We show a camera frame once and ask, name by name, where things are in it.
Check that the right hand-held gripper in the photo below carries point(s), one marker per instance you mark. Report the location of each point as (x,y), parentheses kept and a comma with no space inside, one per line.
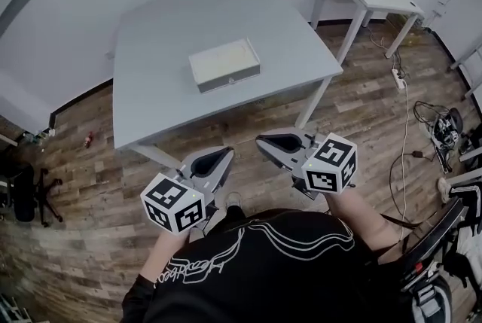
(331,167)

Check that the white power strip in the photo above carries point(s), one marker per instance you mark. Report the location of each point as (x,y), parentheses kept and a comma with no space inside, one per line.
(399,78)

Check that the person's right forearm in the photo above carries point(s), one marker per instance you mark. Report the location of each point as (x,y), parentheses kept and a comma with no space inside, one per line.
(361,218)

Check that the clutter of small bottles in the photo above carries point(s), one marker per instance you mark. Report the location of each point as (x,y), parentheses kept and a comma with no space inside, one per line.
(39,135)

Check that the small red floor object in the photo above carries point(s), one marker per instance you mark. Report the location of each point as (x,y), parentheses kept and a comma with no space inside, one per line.
(89,140)

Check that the person's black printed shirt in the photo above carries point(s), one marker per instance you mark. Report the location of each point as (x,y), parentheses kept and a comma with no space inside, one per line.
(271,276)

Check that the white table frame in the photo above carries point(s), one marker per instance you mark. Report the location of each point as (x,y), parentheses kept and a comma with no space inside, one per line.
(470,69)

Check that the black and grey backpack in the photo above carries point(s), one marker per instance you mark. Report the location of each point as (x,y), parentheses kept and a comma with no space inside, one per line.
(429,300)

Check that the grey box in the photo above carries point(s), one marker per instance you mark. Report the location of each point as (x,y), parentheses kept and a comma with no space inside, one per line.
(243,42)

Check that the person's grey shoe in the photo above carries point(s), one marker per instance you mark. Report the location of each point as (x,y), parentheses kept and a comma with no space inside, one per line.
(233,199)

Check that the grey square table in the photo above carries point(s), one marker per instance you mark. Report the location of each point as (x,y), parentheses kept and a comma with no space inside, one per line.
(158,50)

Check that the black chair with red clip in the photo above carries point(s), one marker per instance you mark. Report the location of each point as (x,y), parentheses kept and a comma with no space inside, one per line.
(433,238)

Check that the person's left forearm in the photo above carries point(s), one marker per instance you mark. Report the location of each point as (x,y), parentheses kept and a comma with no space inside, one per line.
(167,257)

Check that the white cloth bundle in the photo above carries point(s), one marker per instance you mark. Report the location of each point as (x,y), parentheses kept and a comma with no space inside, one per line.
(470,250)

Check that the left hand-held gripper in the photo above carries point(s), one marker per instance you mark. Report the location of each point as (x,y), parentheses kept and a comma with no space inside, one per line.
(173,201)

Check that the grey drawer with keyhole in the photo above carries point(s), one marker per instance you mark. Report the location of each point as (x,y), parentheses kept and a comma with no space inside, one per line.
(226,83)

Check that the black office chair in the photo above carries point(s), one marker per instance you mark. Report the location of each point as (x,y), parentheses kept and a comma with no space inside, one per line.
(26,193)

